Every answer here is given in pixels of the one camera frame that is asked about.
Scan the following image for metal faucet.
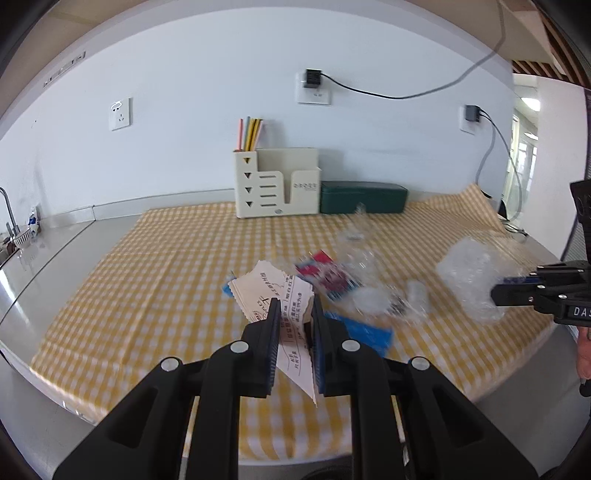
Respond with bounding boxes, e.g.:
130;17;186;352
0;187;20;237

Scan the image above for yellow checked tablecloth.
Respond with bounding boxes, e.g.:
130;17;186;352
30;184;561;460

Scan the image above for stack of printed paper receipts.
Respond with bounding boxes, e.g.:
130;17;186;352
229;259;319;409

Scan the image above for glass door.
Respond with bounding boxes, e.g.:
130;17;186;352
505;74;548;213

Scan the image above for clear plastic packaging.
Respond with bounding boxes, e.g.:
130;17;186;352
335;203;385;287

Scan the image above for person's right hand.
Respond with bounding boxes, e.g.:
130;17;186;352
576;325;591;381

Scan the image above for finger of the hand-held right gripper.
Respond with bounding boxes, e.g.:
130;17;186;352
502;274;555;288
491;282;561;309

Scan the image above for white ceiling rail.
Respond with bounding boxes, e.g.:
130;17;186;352
42;50;88;88

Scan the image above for black plug with cable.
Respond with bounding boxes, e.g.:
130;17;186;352
318;0;509;100

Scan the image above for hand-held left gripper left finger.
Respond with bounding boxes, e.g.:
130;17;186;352
53;298;282;480

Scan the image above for clear bag with white pieces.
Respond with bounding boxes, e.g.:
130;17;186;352
351;277;433;322

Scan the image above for blue plastic packet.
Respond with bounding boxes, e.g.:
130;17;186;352
323;311;394;355

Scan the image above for grey cable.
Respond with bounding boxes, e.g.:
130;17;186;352
475;117;499;186

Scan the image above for cream desk organizer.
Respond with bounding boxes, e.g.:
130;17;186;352
233;148;322;219

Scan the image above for clear bubble wrap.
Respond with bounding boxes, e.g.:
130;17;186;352
436;237;509;324

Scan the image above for dark green box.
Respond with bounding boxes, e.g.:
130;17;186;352
320;181;409;214

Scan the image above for black cable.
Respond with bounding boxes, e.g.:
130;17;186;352
480;111;523;217

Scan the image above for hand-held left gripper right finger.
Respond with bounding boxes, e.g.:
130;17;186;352
310;295;539;480

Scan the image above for red and blue wrapper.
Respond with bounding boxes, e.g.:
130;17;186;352
295;251;358;301

